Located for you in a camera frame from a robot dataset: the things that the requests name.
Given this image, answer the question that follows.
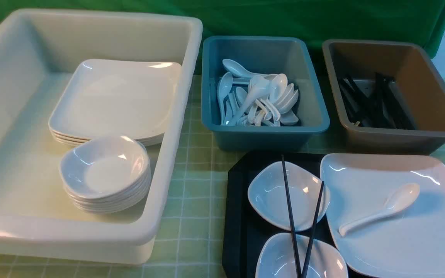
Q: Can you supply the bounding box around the stack of white square plates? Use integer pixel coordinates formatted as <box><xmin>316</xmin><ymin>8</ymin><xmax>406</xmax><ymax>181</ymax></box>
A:
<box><xmin>48</xmin><ymin>59</ymin><xmax>182</xmax><ymax>146</ymax></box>

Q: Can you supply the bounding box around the white small bowl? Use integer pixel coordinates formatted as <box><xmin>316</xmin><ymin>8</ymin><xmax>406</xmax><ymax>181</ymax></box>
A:
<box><xmin>255</xmin><ymin>233</ymin><xmax>348</xmax><ymax>278</ymax></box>
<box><xmin>247</xmin><ymin>161</ymin><xmax>322</xmax><ymax>232</ymax></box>

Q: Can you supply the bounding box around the pile of black chopsticks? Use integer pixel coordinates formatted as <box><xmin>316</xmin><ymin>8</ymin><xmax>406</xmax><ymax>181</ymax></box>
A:
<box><xmin>338</xmin><ymin>72</ymin><xmax>416</xmax><ymax>130</ymax></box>

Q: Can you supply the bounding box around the large white square plate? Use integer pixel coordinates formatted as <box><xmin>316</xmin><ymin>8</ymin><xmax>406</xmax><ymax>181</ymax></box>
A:
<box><xmin>320</xmin><ymin>153</ymin><xmax>445</xmax><ymax>278</ymax></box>

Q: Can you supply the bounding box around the white ceramic spoon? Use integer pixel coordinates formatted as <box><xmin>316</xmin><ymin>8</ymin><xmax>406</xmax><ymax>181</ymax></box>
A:
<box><xmin>338</xmin><ymin>183</ymin><xmax>421</xmax><ymax>237</ymax></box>

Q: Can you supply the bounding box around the black chopstick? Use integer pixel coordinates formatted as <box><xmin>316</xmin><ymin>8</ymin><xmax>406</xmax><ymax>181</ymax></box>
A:
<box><xmin>281</xmin><ymin>154</ymin><xmax>302</xmax><ymax>278</ymax></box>
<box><xmin>301</xmin><ymin>181</ymin><xmax>325</xmax><ymax>278</ymax></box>

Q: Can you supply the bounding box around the green backdrop cloth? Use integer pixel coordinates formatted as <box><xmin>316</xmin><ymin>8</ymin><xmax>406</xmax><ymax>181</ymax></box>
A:
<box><xmin>0</xmin><ymin>0</ymin><xmax>445</xmax><ymax>57</ymax></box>

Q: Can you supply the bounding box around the black serving tray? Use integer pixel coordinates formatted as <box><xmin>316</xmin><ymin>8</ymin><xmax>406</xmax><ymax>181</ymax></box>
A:
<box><xmin>222</xmin><ymin>151</ymin><xmax>445</xmax><ymax>278</ymax></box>

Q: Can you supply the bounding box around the stack of white bowls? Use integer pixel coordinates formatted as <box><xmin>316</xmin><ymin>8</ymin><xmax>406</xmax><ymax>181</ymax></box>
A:
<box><xmin>59</xmin><ymin>135</ymin><xmax>152</xmax><ymax>214</ymax></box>

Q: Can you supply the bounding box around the teal plastic bin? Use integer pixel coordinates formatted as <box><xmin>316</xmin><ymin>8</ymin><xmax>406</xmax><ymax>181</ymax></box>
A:
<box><xmin>201</xmin><ymin>36</ymin><xmax>330</xmax><ymax>152</ymax></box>

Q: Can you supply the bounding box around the pile of white spoons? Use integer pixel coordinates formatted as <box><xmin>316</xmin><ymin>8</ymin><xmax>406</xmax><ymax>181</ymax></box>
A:
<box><xmin>216</xmin><ymin>59</ymin><xmax>299</xmax><ymax>127</ymax></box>

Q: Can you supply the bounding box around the green checked tablecloth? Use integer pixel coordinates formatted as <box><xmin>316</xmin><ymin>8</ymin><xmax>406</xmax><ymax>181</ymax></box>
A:
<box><xmin>0</xmin><ymin>73</ymin><xmax>445</xmax><ymax>278</ymax></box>

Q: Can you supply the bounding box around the brown-grey plastic bin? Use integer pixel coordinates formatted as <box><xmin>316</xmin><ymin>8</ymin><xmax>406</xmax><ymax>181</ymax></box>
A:
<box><xmin>323</xmin><ymin>39</ymin><xmax>445</xmax><ymax>154</ymax></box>

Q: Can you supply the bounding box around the large white plastic tub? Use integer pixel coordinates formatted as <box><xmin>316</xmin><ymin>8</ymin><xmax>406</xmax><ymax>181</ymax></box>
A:
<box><xmin>0</xmin><ymin>9</ymin><xmax>203</xmax><ymax>264</ymax></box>

